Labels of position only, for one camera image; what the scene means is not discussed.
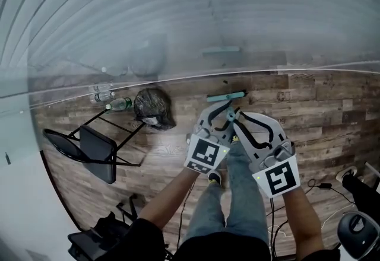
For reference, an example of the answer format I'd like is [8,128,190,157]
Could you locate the person's left shoe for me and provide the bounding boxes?
[207,168,223,187]

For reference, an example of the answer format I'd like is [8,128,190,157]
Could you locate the clear plastic bottle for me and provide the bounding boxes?
[89,91,117,104]

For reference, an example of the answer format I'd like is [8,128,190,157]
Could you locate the green label plastic bottle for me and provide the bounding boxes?
[104,97,133,113]

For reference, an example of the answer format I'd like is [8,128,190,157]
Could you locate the black mesh office chair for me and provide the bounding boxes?
[67,192,173,261]

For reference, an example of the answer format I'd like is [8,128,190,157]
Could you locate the white cable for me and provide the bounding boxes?
[268,202,357,238]

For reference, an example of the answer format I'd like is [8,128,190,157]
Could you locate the black garbage bag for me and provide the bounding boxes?
[133,88,177,131]

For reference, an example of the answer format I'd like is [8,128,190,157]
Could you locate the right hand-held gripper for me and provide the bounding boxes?
[232,112,302,199]

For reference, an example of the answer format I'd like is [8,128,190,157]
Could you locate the teal broom with metal handle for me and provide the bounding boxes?
[205,90,248,123]

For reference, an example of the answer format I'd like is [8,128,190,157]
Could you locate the person's left forearm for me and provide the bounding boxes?
[137,167,200,230]

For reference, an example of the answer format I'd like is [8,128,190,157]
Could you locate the person's right forearm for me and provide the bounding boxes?
[280,186,325,255]

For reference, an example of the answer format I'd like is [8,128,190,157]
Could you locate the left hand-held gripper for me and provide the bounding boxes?
[183,100,241,176]

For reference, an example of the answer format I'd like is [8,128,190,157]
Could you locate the black folding chair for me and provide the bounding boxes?
[42,108,147,185]

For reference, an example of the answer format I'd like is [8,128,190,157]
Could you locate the person's black top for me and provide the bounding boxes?
[110,217,341,261]

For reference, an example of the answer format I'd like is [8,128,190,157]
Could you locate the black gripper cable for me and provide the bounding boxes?
[268,196,287,258]
[176,179,197,255]

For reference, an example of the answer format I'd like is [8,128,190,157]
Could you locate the black cable with adapter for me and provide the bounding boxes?
[306,177,356,205]

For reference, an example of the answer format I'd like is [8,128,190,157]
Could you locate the person's right leg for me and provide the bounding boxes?
[225,142,270,243]

